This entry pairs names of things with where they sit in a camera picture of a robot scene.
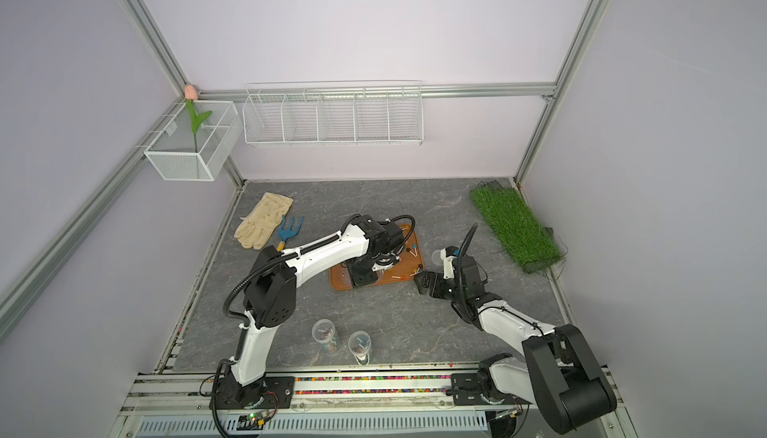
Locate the clear plastic candy jar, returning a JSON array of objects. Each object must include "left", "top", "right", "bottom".
[{"left": 373, "top": 254, "right": 399, "bottom": 273}]

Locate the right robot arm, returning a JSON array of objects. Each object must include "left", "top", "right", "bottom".
[{"left": 415, "top": 224, "right": 617, "bottom": 434}]

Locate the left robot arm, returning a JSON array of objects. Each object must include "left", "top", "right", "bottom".
[{"left": 210, "top": 214, "right": 415, "bottom": 410}]

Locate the clear jar left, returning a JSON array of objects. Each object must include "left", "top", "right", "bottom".
[{"left": 312, "top": 318, "right": 340, "bottom": 353}]

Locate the clear jar middle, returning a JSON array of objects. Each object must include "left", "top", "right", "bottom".
[{"left": 348, "top": 331, "right": 372, "bottom": 366}]

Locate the orange wooden tray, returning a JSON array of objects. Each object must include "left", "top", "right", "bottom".
[{"left": 330, "top": 223, "right": 425, "bottom": 291}]

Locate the blue garden hand rake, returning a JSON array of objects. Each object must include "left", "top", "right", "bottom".
[{"left": 277, "top": 216, "right": 304, "bottom": 251}]

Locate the green artificial grass mat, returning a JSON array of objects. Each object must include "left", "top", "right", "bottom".
[{"left": 469, "top": 180, "right": 565, "bottom": 274}]

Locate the beige work glove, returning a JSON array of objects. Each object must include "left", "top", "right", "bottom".
[{"left": 234, "top": 192, "right": 294, "bottom": 250}]

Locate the artificial pink tulip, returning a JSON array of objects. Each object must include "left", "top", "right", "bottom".
[{"left": 184, "top": 84, "right": 212, "bottom": 152}]

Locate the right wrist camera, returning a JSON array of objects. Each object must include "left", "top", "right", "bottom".
[{"left": 431, "top": 246, "right": 459, "bottom": 279}]

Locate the white wire wall basket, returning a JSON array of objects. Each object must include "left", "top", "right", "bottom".
[{"left": 243, "top": 80, "right": 425, "bottom": 146}]

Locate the white mesh wall box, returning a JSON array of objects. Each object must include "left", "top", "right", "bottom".
[{"left": 144, "top": 100, "right": 244, "bottom": 181}]

